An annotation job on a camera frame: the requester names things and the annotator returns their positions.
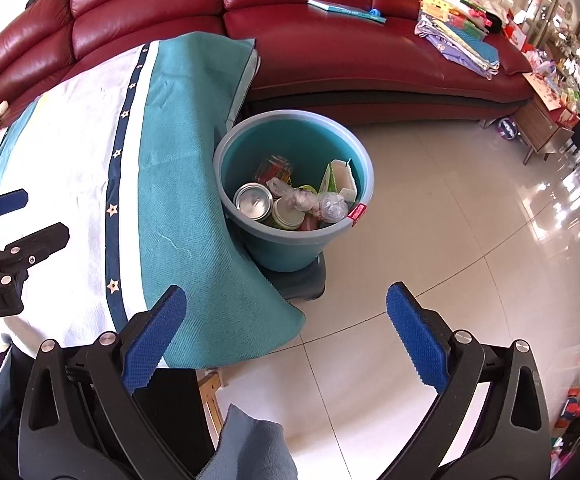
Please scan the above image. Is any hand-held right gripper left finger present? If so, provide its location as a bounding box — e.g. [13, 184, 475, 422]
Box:
[17, 285, 196, 480]

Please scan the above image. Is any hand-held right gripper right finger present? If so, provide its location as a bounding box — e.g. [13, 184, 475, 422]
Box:
[380, 282, 553, 480]

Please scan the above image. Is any teal plastic bucket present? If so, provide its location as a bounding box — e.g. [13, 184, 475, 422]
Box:
[213, 110, 375, 273]

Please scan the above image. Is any red drink can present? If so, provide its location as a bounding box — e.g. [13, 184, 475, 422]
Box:
[233, 181, 275, 222]

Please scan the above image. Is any white cup with green label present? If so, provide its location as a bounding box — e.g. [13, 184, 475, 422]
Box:
[270, 196, 307, 231]

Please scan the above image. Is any green paper box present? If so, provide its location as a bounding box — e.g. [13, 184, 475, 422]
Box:
[317, 158, 360, 206]

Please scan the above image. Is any clear plastic bag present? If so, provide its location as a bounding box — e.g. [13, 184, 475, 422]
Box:
[266, 176, 321, 216]

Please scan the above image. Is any teal white star-striped blanket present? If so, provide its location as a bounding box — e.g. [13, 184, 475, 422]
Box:
[0, 31, 306, 368]

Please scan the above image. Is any wooden stool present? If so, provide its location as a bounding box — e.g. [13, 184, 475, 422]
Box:
[196, 367, 227, 438]

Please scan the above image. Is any dark cloth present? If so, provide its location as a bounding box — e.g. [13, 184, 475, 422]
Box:
[135, 367, 216, 480]

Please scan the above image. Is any grey-blue cloth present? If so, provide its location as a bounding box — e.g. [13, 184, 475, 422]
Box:
[205, 402, 298, 480]

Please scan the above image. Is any purple white ball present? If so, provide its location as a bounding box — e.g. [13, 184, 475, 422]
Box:
[495, 116, 520, 141]

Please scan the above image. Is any wooden side table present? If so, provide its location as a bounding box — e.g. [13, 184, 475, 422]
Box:
[512, 72, 578, 166]

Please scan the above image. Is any red printed box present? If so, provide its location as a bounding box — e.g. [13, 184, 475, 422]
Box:
[522, 72, 580, 116]

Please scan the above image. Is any red leather sofa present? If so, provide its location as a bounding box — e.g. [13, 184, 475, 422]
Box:
[0, 0, 536, 126]

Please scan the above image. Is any stack of colourful cloths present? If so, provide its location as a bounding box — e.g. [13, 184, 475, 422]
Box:
[415, 0, 501, 78]

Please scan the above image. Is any thin teal book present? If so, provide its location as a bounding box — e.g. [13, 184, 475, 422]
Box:
[307, 0, 387, 24]

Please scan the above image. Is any glass display cabinet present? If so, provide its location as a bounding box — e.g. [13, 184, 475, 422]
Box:
[490, 0, 580, 81]

